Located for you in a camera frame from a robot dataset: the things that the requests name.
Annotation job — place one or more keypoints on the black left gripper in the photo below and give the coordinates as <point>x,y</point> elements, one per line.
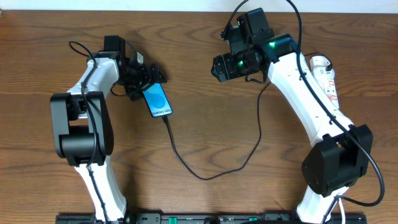
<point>145,78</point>

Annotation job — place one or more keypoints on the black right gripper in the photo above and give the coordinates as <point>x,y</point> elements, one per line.
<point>222,67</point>

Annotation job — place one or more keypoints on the blue Galaxy smartphone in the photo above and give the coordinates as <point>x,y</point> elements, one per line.
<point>157,101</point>

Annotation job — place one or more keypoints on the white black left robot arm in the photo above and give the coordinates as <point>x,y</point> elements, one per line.
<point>82,129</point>

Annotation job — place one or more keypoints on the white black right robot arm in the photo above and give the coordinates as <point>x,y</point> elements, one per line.
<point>340,150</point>

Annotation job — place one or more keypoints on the white power strip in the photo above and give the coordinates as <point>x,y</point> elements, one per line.
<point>324,74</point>

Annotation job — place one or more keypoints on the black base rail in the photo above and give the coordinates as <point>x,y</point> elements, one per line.
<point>156,218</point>

